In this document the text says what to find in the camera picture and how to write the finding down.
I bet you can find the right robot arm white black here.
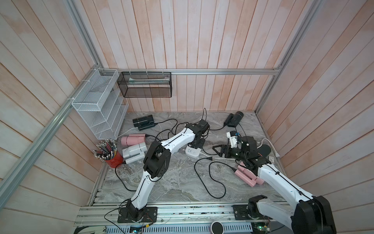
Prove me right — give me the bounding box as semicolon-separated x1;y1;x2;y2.
212;136;337;234

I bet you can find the far white power strip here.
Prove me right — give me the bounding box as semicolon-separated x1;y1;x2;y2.
185;146;201;159

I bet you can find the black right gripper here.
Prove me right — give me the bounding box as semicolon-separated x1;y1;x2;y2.
213;145;248;163

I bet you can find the pink folded hair dryer right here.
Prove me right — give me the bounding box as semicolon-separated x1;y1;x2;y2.
235;163;265;187

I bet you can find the pink hair dryer left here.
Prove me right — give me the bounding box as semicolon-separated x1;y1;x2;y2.
120;134;146;147

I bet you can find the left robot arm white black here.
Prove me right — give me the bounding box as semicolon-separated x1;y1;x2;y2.
118;119;209;223

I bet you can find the red cup of pencils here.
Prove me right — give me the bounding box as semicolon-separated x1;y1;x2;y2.
93;139;124;168

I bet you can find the dark green folded hair dryer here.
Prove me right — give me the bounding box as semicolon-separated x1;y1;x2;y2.
224;111;244;127

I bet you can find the dark green hair dryer copper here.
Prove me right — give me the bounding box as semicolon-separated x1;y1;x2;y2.
257;144;272;158

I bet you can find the black cord with plug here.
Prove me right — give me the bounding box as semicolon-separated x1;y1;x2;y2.
153;118;179;141

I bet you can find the pink dryer black cord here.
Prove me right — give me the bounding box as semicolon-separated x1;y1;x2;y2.
194;156;237;199

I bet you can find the black mesh wall basket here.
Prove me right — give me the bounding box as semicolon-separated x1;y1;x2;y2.
117;71;172;98

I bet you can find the black round sensor puck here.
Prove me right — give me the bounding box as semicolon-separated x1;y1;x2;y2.
209;221;224;234

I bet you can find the white wire shelf rack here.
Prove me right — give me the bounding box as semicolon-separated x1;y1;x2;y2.
72;69;129;140

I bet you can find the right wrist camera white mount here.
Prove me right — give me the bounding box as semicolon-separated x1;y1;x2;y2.
227;131;238;148

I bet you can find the black folded hair dryer left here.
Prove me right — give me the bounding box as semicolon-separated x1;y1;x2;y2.
132;115;156;131

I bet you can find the white folded hair dryer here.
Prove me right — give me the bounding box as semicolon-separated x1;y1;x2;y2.
122;142;148;164

